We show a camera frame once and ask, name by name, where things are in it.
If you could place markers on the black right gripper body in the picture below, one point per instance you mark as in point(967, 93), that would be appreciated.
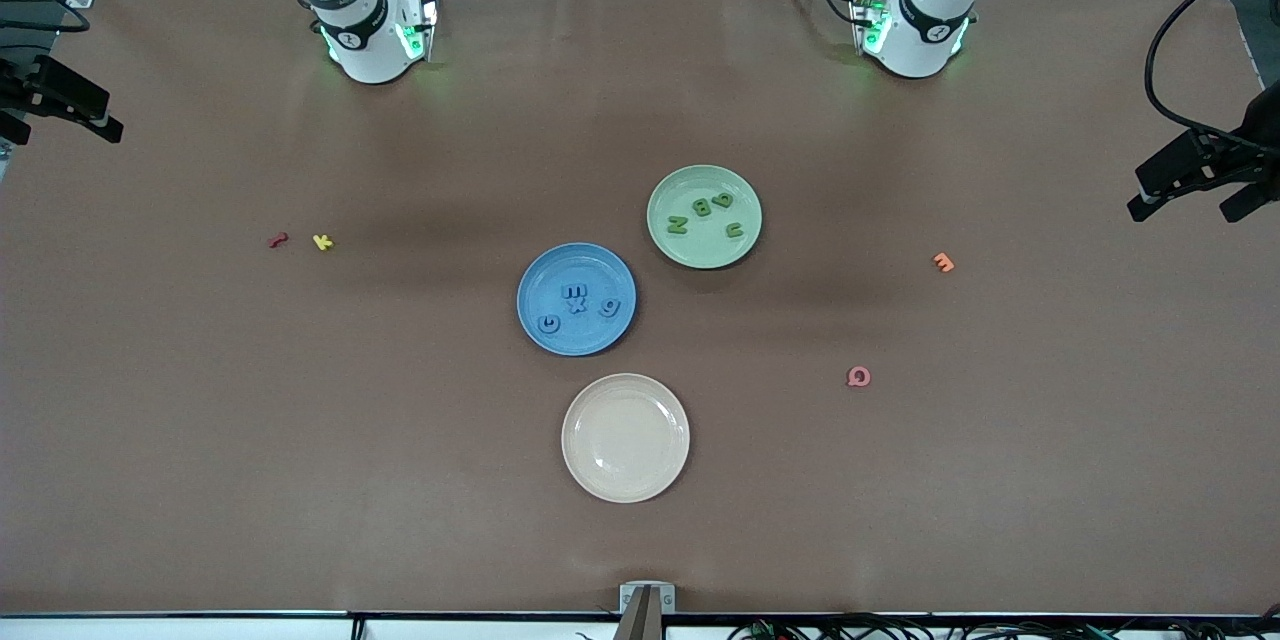
point(22, 86)

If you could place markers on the blue foam letter E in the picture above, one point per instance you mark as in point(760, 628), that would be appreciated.
point(572, 291)

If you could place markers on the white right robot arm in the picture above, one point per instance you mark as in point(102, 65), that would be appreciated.
point(370, 40)

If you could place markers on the green foam digit 9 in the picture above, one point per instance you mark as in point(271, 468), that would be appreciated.
point(730, 202)

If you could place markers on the grey metal camera bracket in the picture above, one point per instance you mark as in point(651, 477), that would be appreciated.
point(630, 598)

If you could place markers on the green plate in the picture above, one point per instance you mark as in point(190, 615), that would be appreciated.
point(704, 250)

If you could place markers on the green foam letter N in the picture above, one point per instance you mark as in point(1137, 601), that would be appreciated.
point(677, 225)

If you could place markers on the green foam letter U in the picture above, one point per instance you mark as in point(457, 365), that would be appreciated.
point(736, 235)

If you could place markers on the yellow foam letter K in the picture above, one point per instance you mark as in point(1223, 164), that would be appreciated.
point(321, 242)

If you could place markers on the blue plate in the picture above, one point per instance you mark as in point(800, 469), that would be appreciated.
point(600, 270)

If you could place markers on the brown table cover sheet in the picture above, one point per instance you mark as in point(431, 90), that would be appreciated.
point(200, 480)

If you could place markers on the pink foam letter Q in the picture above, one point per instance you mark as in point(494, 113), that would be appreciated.
point(851, 377)

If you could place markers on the blue foam digit 9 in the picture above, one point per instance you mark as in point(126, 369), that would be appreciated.
point(613, 309)

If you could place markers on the green foam letter B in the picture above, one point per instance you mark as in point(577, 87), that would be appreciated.
point(703, 210)

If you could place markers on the orange foam letter E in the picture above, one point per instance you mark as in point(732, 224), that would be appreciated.
point(943, 263)

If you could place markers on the blue foam letter G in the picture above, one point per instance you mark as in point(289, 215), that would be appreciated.
point(549, 331)

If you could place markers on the beige plate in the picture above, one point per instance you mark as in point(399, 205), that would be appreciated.
point(625, 438)

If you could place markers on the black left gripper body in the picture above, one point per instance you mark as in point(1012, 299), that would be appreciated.
point(1262, 132)

